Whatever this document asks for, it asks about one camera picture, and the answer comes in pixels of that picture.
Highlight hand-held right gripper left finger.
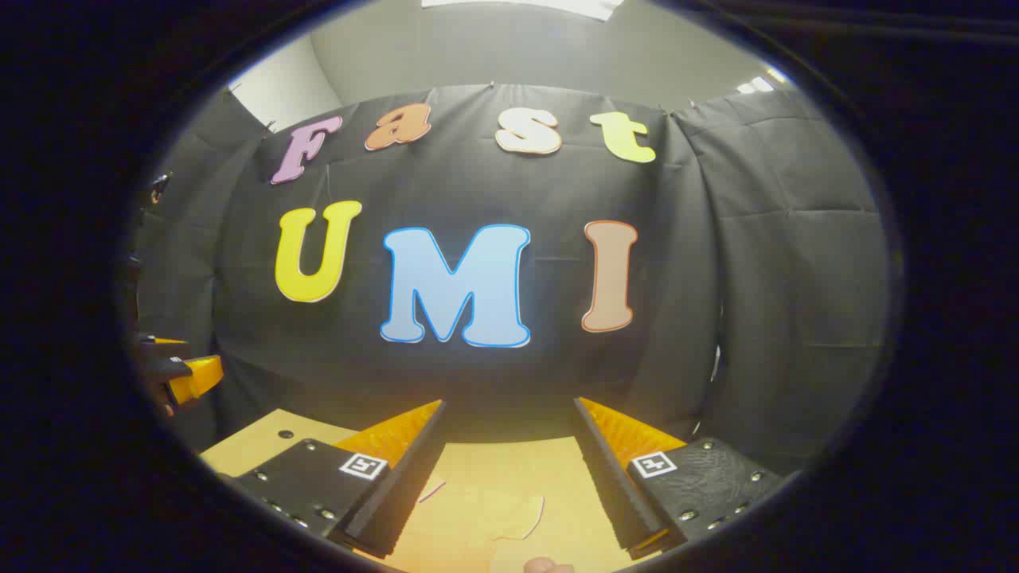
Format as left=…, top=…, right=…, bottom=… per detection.
left=217, top=400, right=447, bottom=558

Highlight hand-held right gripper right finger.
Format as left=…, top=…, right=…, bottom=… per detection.
left=572, top=396, right=787, bottom=560

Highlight ceiling light panel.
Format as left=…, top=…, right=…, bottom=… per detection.
left=420, top=0, right=626, bottom=22
left=736, top=68, right=789, bottom=95

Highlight orange T-shirt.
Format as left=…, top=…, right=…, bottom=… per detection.
left=406, top=476, right=606, bottom=573

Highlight black backdrop cloth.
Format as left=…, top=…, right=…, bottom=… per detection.
left=127, top=80, right=892, bottom=478

